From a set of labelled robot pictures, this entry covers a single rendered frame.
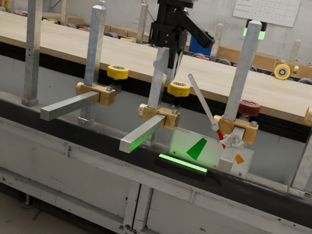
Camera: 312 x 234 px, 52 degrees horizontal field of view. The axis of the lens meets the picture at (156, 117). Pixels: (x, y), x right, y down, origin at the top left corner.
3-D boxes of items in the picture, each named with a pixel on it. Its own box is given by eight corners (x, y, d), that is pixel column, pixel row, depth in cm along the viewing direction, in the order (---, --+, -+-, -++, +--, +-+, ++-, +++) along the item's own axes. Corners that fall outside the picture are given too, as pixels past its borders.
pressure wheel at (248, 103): (250, 139, 107) (260, 107, 103) (227, 132, 110) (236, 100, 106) (252, 132, 115) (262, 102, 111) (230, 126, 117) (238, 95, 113)
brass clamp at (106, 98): (106, 107, 111) (108, 93, 109) (73, 96, 115) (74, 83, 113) (114, 102, 117) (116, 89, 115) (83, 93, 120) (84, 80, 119)
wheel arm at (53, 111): (48, 124, 88) (49, 109, 87) (38, 120, 89) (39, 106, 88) (120, 94, 127) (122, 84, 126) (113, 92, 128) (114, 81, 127)
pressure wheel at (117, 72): (127, 98, 125) (132, 69, 121) (107, 98, 121) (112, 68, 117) (120, 92, 131) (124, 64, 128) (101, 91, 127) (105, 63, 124)
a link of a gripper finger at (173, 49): (170, 66, 85) (176, 33, 82) (176, 68, 84) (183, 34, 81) (164, 68, 80) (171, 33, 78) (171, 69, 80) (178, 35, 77)
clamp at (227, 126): (252, 144, 97) (257, 129, 95) (209, 131, 100) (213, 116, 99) (254, 138, 102) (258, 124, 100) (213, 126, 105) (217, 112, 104)
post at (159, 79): (148, 152, 111) (176, 9, 95) (139, 149, 112) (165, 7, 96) (152, 149, 114) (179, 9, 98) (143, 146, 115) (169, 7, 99)
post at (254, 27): (219, 173, 104) (262, 21, 88) (208, 169, 105) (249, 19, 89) (221, 169, 107) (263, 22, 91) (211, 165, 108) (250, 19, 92)
